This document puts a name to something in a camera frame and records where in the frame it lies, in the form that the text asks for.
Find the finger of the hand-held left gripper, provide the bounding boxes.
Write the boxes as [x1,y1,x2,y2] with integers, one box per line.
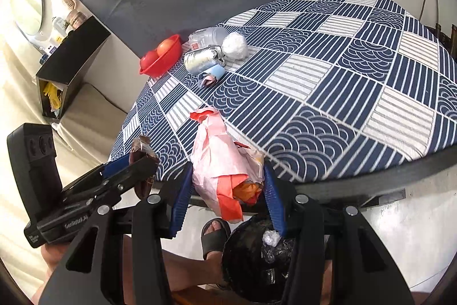
[69,157,159,211]
[62,153,132,197]

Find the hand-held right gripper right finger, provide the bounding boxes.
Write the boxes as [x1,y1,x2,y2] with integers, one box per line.
[263,164,418,305]

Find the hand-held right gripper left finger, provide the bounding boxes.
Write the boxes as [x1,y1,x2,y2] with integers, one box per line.
[37,160,195,305]

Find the brown chocolate wrapper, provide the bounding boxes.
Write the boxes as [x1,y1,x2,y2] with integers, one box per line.
[129,135,160,199]

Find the pink orange paper wrapper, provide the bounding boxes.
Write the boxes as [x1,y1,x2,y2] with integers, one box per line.
[190,107,265,223]

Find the bin with black liner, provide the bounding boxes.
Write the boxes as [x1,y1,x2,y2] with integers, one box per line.
[221,214,304,304]

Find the light blue small wrapper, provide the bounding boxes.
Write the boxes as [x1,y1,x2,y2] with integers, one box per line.
[199,64,225,88]

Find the small silver foil wrapper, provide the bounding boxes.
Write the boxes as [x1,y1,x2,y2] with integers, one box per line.
[184,45,225,74]

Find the crushed clear plastic bottle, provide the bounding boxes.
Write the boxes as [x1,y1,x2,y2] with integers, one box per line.
[188,26,229,50]

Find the round white tissue ball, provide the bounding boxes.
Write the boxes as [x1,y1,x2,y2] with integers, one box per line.
[221,32,248,60]

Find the person's left hand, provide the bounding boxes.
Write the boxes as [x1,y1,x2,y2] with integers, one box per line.
[40,244,72,274]

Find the black sandal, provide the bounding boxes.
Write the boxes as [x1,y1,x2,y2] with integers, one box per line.
[201,218,232,261]

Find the beige sofa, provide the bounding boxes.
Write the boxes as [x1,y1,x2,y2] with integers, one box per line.
[0,41,143,256]

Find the yellow rubber gloves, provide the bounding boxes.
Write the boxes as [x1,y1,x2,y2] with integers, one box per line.
[42,81,63,111]

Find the person's left leg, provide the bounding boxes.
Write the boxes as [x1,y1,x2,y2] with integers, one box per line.
[162,221,229,296]

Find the red plastic basket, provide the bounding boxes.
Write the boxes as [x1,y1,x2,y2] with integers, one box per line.
[139,34,183,78]

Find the blue white patterned tablecloth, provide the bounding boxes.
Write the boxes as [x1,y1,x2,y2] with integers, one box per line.
[109,0,457,184]

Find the red yellow apple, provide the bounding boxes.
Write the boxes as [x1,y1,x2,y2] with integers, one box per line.
[156,39,176,57]

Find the white green cosmetic bottle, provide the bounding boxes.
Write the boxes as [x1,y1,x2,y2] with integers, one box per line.
[53,16,68,38]

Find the copper coloured jar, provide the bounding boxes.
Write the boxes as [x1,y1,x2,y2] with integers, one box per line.
[67,9,88,30]

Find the black wall shelf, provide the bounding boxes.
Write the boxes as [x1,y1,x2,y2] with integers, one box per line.
[36,15,112,120]

